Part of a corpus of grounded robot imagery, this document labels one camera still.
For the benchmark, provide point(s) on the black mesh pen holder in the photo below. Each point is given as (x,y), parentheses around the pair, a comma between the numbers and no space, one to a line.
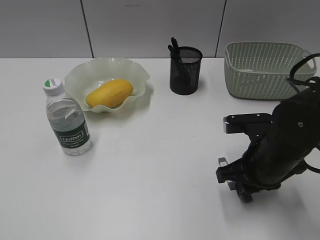
(185,73)

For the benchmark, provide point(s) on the frosted wavy glass plate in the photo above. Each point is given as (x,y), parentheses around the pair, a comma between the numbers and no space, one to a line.
(89,76)

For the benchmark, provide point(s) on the clear water bottle green label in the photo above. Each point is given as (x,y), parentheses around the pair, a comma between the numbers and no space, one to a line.
(66,119)

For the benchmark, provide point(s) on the black marker pen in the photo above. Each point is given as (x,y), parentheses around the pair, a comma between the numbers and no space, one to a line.
(172,53)
(176,46)

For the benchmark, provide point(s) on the grey white eraser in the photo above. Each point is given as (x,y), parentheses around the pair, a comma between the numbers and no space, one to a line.
(245,197)
(222,162)

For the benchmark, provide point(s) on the pale green plastic basket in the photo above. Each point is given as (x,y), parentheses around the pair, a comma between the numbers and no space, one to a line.
(259,70)

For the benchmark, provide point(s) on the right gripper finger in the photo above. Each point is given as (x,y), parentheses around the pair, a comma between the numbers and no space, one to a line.
(237,186)
(231,172)

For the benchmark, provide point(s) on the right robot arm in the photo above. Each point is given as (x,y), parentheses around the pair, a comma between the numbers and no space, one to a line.
(298,118)

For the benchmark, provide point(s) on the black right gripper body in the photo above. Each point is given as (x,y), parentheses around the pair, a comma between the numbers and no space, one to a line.
(269,161)

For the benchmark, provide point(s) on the yellow mango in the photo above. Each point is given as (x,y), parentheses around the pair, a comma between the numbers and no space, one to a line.
(110,94)

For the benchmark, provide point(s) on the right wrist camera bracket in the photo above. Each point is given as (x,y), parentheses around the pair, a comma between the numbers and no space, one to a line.
(253,124)

